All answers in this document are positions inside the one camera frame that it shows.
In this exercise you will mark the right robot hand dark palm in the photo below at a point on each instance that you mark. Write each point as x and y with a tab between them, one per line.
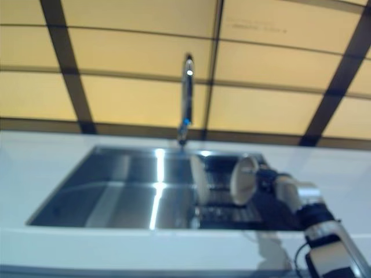
282	189

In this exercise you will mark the stainless steel sink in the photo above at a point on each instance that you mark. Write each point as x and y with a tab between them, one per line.
116	197

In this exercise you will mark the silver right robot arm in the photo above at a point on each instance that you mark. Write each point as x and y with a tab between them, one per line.
327	231

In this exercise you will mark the black sink dish rack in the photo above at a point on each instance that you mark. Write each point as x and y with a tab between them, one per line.
229	215

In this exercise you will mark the cream ceramic plate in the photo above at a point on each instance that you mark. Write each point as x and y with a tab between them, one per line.
200	182
243	185

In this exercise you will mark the chrome kitchen faucet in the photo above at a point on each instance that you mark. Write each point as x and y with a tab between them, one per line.
187	95

